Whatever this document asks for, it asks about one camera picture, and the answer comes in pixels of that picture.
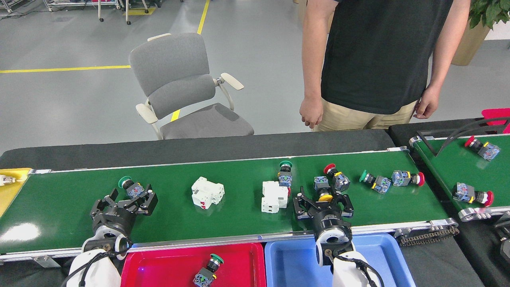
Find black curved guide frame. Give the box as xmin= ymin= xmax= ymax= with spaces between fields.
xmin=416 ymin=117 xmax=510 ymax=157

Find red plastic tray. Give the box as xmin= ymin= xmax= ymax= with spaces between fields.
xmin=120 ymin=242 xmax=267 ymax=287

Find yellow bin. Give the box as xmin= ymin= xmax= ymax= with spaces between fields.
xmin=0 ymin=168 xmax=32 ymax=218

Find person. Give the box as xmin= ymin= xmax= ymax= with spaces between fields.
xmin=299 ymin=0 xmax=471 ymax=132

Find person's right hand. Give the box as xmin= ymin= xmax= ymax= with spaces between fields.
xmin=299 ymin=96 xmax=324 ymax=129

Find grey office chair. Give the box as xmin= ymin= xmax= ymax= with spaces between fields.
xmin=128 ymin=33 xmax=255 ymax=140

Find green conveyor belt with chain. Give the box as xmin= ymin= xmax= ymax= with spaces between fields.
xmin=0 ymin=147 xmax=459 ymax=263

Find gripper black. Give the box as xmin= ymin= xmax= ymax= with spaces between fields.
xmin=294 ymin=187 xmax=354 ymax=236
xmin=90 ymin=184 xmax=159 ymax=236

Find red plastic bin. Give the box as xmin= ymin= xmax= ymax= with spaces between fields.
xmin=481 ymin=108 xmax=510 ymax=134

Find metal shelf rack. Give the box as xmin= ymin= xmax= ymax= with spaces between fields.
xmin=44 ymin=0 xmax=120 ymax=12

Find white wheeled stand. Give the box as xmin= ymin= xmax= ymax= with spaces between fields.
xmin=98 ymin=0 xmax=132 ymax=25

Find green conveyor belt with guide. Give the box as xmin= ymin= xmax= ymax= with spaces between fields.
xmin=409 ymin=130 xmax=510 ymax=222

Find black drive chain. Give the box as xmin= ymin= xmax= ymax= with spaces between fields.
xmin=398 ymin=226 xmax=460 ymax=247

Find white circuit breaker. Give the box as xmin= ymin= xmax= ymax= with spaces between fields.
xmin=261 ymin=181 xmax=290 ymax=214
xmin=191 ymin=177 xmax=225 ymax=210

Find person's left hand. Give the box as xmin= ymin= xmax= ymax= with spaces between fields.
xmin=413 ymin=86 xmax=441 ymax=119

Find black cloth under guide conveyor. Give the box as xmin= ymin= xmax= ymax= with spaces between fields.
xmin=388 ymin=118 xmax=510 ymax=287

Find blue plastic tray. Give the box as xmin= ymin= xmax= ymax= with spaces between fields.
xmin=265 ymin=233 xmax=416 ymax=287

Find potted green plant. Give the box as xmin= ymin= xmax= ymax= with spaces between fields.
xmin=451 ymin=0 xmax=510 ymax=67

